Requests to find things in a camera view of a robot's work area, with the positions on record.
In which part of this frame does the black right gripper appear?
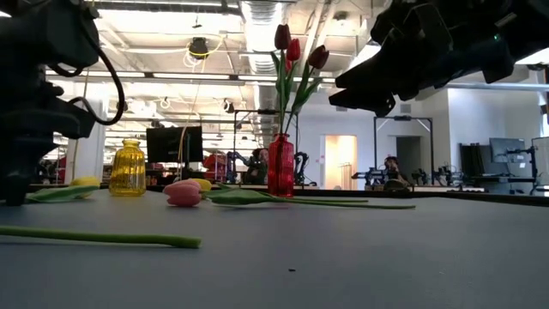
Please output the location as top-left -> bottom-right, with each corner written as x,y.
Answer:
329,0 -> 486,118

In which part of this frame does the yellow artificial tulip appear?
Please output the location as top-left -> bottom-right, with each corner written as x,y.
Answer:
24,175 -> 102,205
188,177 -> 370,203

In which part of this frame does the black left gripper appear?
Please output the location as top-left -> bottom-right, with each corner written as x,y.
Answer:
0,76 -> 97,208

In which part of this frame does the black monitor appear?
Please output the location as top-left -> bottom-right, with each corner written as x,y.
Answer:
145,125 -> 204,164

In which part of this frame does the yellow cable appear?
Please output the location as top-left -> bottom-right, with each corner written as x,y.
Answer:
70,68 -> 90,184

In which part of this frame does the person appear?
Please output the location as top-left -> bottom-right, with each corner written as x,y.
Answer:
383,155 -> 408,185
242,148 -> 270,185

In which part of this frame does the black gantry frame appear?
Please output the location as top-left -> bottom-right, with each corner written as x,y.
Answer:
372,114 -> 434,188

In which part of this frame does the green stem foreground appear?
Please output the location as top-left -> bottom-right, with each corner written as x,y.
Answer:
0,225 -> 202,250

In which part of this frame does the black aluminium table frame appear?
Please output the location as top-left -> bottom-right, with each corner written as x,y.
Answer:
0,181 -> 549,203

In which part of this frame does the black overhead camera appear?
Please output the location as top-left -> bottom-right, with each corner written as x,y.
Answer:
188,37 -> 211,60

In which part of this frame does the yellow ribbed glass vase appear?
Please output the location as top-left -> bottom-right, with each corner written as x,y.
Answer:
108,138 -> 148,197

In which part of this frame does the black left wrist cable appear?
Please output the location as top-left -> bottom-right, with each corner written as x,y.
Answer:
45,40 -> 126,127

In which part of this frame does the red ribbed glass vase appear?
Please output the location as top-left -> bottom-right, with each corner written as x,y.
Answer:
267,132 -> 296,198

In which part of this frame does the white pillar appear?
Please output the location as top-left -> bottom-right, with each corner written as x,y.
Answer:
63,81 -> 109,185

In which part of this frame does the pink artificial tulip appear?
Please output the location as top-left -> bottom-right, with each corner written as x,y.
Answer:
162,179 -> 417,211

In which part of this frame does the grey desk monitor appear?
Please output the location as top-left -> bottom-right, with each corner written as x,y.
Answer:
488,136 -> 527,165

